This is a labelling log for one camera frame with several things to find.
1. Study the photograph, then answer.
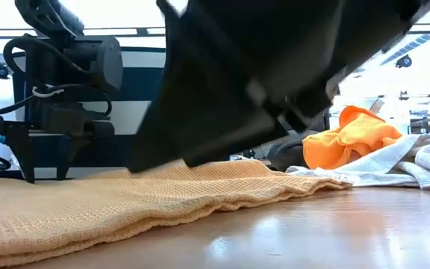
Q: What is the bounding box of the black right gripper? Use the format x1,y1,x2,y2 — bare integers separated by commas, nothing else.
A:
127,0,350,173

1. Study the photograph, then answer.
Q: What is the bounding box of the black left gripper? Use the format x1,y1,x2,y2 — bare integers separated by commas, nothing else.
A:
0,35,125,182

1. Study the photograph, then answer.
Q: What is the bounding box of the pale orange waffle towel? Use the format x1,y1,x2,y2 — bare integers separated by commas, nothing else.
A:
0,158,352,269

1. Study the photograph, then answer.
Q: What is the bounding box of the bright orange cloth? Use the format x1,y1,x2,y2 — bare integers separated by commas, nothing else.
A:
302,105,403,170

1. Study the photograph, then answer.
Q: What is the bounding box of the grey towel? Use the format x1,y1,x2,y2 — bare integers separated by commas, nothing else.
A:
267,130,313,172

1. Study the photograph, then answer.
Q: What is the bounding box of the white towel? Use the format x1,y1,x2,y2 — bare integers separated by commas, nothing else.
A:
285,133,430,191

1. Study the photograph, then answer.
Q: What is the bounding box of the navy white striped fabric bin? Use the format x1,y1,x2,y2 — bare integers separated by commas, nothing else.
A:
13,46,167,179

